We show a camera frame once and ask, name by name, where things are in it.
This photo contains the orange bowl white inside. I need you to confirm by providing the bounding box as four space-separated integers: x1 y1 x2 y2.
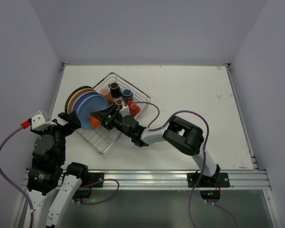
90 115 102 130

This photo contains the brown striped mug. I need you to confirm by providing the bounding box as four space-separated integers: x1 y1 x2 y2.
115 98 124 110

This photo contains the dark green plate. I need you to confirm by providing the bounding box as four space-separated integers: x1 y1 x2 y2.
64 85 92 113

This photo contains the black mug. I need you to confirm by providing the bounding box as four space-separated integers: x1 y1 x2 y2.
109 82 122 98

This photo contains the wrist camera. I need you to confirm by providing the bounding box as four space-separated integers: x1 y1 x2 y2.
120 100 132 116
30 110 57 131

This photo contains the orange red mug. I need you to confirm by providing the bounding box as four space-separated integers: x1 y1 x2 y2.
129 103 141 117

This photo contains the blue mug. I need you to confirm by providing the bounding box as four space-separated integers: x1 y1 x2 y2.
122 89 133 101

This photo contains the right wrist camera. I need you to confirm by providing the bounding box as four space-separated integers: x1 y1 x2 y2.
120 100 132 116

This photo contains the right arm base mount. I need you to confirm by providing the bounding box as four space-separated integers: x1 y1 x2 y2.
197 172 230 203

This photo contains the aluminium mounting rail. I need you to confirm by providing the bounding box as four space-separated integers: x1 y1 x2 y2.
89 170 271 190

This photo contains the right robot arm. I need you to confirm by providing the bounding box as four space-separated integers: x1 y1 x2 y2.
91 106 220 182

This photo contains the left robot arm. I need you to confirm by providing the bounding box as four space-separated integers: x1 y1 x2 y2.
24 111 88 228

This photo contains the blue plate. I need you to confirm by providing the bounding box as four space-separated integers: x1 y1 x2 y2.
81 95 108 130

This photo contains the metal wire dish rack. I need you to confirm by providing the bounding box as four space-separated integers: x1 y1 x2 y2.
64 73 151 154

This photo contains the pink textured cup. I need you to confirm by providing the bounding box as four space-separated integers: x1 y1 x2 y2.
100 89 114 106

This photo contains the tan plate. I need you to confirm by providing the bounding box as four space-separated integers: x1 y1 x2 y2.
67 88 95 111

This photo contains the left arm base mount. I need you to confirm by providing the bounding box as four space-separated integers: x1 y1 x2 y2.
73 172 105 202

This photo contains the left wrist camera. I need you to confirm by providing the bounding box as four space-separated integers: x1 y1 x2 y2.
30 110 57 131

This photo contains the purple plate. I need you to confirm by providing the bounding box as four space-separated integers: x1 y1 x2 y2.
72 91 100 111

